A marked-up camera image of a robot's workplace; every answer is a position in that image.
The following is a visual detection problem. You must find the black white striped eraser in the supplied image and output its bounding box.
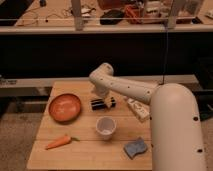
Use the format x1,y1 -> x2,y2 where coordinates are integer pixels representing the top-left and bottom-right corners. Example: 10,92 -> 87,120
91,97 -> 116,110

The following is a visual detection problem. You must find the orange tool on bench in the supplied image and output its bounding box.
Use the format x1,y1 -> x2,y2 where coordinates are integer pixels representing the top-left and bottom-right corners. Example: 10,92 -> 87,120
124,5 -> 145,24

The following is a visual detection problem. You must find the white tube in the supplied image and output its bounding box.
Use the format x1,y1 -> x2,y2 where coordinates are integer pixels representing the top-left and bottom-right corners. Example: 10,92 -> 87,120
124,97 -> 150,122

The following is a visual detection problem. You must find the orange toy carrot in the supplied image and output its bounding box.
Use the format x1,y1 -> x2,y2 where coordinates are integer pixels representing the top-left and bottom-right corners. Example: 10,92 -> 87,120
45,135 -> 78,150

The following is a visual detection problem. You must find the grey post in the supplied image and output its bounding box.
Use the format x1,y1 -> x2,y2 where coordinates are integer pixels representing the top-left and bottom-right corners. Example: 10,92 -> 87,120
167,0 -> 184,29
71,0 -> 84,31

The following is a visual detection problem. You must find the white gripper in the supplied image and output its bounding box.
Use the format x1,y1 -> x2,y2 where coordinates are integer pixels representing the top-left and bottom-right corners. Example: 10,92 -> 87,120
95,86 -> 112,108

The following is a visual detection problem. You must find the grey left post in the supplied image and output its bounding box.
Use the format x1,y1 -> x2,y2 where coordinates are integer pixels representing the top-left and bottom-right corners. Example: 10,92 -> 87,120
71,0 -> 84,31

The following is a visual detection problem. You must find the black bag on bench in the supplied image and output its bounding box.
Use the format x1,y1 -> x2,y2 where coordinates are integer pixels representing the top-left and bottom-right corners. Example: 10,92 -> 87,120
100,9 -> 124,25

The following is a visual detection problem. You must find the grey right post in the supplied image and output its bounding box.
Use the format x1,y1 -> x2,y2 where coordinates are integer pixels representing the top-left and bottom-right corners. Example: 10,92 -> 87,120
167,0 -> 184,29

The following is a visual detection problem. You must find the blue sponge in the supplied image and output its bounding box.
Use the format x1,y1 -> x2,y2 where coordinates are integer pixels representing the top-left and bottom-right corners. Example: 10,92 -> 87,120
124,137 -> 148,159

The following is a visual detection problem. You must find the blue hanging cable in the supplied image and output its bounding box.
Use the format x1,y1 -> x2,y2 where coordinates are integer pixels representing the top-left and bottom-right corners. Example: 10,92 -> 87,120
162,20 -> 169,86

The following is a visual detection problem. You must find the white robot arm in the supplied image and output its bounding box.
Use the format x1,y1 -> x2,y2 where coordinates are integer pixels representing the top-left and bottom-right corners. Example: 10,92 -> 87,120
89,63 -> 207,171

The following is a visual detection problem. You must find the white ceramic cup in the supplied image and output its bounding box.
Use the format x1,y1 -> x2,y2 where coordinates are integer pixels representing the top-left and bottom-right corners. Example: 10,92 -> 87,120
96,116 -> 117,140

